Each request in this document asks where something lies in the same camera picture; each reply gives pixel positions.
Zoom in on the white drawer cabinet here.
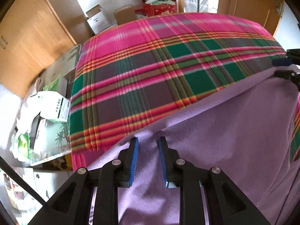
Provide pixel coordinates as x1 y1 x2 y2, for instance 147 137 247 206
0 167 73 221

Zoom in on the wooden wardrobe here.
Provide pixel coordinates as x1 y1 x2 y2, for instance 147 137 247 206
1 0 93 98

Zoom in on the white green tissue box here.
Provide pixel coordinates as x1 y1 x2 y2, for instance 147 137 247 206
29 91 70 122

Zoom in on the pink green plaid bedspread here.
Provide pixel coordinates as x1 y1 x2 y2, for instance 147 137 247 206
70 13 285 169

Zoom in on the white open cardboard box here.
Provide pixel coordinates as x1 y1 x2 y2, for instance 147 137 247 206
86 4 110 34

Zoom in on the green plastic package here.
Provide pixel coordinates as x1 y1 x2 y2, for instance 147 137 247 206
10 132 29 162

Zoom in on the wooden door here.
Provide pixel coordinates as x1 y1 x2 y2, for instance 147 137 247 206
217 0 284 35

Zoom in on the purple fleece garment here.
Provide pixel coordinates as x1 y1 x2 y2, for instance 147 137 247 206
86 67 300 225

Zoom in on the black cable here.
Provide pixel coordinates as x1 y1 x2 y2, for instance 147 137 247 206
0 155 47 207

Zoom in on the glass top side table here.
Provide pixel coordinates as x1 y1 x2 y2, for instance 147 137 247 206
10 45 81 167

